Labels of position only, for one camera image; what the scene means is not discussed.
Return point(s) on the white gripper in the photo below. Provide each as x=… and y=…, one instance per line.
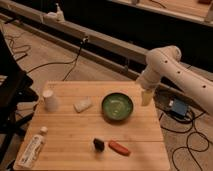
x=148, y=80

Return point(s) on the white ceramic cup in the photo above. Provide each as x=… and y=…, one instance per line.
x=50, y=100

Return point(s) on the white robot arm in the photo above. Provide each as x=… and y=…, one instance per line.
x=165, y=62

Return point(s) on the green ceramic bowl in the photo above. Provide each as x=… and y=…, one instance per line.
x=117, y=106

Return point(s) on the black eraser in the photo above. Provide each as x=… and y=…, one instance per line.
x=99, y=145

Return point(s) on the blue power box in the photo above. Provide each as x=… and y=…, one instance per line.
x=178, y=108

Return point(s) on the orange carrot toy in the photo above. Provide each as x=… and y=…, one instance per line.
x=118, y=148

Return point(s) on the white crumpled cloth piece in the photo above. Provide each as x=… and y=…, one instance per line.
x=82, y=105

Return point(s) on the white object on ledge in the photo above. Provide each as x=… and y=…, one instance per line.
x=58, y=15

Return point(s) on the black chair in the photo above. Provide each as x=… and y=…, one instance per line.
x=14, y=89

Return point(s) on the white tube with cap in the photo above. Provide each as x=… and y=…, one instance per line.
x=33, y=149

